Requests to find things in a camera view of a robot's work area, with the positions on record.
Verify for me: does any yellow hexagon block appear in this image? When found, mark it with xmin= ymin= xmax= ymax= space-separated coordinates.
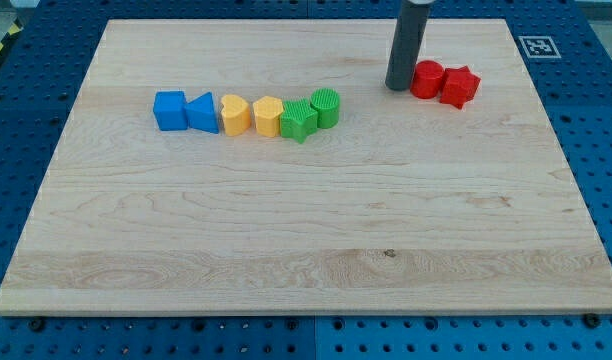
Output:
xmin=253 ymin=96 xmax=284 ymax=137

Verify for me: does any black bolt front right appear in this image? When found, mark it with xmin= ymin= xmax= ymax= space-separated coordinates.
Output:
xmin=582 ymin=313 xmax=602 ymax=329

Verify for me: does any blue square block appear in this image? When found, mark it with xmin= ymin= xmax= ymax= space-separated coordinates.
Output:
xmin=153 ymin=91 xmax=188 ymax=131

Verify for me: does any white fiducial marker tag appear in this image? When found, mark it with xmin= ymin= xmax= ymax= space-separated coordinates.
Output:
xmin=519 ymin=35 xmax=561 ymax=59

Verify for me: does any yellow heart block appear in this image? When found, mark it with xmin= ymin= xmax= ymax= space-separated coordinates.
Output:
xmin=220 ymin=94 xmax=251 ymax=136

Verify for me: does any red circle block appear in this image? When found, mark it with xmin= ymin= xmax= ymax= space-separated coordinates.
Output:
xmin=410 ymin=60 xmax=444 ymax=99

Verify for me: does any black bolt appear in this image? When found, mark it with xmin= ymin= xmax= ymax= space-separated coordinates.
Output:
xmin=582 ymin=313 xmax=602 ymax=329
xmin=27 ymin=317 xmax=46 ymax=332

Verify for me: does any blue triangle block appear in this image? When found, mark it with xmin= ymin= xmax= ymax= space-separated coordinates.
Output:
xmin=184 ymin=92 xmax=219 ymax=134

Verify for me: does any black bolt front left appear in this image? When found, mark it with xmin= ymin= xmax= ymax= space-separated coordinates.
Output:
xmin=27 ymin=317 xmax=46 ymax=332

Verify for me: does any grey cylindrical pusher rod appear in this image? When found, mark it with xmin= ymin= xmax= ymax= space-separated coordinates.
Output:
xmin=385 ymin=0 xmax=434 ymax=91

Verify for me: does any red star block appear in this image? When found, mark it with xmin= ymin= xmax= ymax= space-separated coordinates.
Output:
xmin=439 ymin=66 xmax=481 ymax=109

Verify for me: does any light wooden board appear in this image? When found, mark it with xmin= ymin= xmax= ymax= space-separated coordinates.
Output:
xmin=0 ymin=19 xmax=612 ymax=317

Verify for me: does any green circle block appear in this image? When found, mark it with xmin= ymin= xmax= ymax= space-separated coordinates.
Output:
xmin=310 ymin=88 xmax=340 ymax=129

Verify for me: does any yellow black hazard tape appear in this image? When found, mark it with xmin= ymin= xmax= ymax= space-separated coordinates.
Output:
xmin=0 ymin=19 xmax=24 ymax=66

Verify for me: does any green star block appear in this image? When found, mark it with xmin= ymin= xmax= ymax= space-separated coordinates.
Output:
xmin=280 ymin=98 xmax=318 ymax=143

